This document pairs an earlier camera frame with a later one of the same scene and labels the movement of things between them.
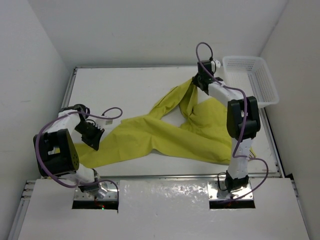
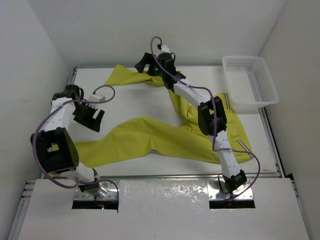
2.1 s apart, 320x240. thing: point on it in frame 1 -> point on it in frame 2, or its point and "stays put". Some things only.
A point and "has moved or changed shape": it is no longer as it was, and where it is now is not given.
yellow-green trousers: (184, 125) has moved or changed shape
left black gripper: (94, 141) -> (93, 123)
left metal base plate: (110, 187) stays put
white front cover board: (159, 209) stays put
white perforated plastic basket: (251, 75) stays put
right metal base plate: (217, 190) stays put
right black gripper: (194, 80) -> (146, 59)
